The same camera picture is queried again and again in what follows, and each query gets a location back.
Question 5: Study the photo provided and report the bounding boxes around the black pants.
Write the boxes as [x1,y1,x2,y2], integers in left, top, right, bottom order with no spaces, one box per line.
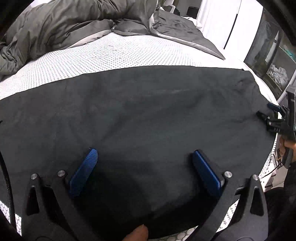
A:
[0,65,278,240]

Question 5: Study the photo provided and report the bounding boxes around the person's right hand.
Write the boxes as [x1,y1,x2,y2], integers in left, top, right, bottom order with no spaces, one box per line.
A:
[280,136,296,163]

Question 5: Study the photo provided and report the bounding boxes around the person's left hand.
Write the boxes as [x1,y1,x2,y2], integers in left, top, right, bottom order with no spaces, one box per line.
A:
[123,225,149,241]

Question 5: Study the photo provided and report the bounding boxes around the dark shelving unit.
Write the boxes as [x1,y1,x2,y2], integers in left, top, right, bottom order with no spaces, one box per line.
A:
[244,9,295,101]

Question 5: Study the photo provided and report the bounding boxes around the white wardrobe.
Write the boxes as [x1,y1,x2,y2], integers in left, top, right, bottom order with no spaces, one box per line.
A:
[197,0,263,62]

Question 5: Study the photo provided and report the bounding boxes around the white chair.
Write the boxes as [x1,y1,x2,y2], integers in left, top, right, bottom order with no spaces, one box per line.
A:
[162,5,176,13]

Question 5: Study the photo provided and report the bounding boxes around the dark grey duvet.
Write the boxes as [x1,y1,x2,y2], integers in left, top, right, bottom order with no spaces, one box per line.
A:
[1,1,223,76]

